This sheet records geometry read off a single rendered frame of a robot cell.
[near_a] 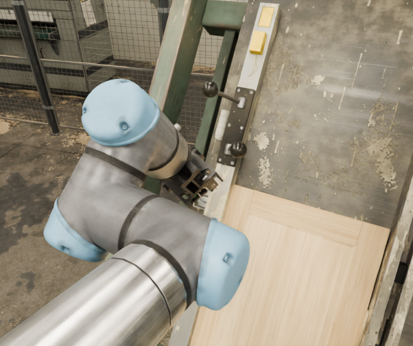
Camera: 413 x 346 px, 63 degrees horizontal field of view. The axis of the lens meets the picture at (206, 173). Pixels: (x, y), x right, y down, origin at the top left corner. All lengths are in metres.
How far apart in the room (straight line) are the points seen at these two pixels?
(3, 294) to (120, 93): 2.25
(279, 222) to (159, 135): 0.52
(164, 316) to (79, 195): 0.16
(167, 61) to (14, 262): 2.02
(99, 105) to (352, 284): 0.68
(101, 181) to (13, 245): 2.47
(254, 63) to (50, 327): 0.77
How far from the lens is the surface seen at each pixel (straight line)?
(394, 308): 0.84
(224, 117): 0.89
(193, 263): 0.29
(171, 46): 0.99
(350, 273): 0.86
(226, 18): 1.06
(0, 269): 2.69
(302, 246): 0.85
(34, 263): 2.62
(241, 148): 0.73
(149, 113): 0.37
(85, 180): 0.37
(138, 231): 0.32
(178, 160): 0.45
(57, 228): 0.38
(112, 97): 0.37
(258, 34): 0.90
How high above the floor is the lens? 1.81
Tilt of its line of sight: 35 degrees down
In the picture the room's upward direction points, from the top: straight up
